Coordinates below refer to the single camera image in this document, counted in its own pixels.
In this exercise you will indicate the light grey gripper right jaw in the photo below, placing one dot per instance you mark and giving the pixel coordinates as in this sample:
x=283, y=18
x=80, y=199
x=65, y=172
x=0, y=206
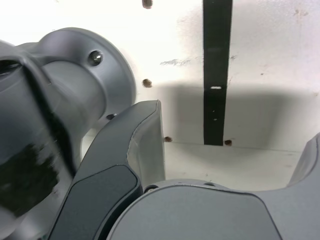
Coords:
x=200, y=215

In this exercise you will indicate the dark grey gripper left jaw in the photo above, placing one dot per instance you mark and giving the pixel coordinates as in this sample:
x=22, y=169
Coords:
x=100, y=190

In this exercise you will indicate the black tape strip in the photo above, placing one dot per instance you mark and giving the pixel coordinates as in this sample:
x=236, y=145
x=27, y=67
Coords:
x=216, y=62

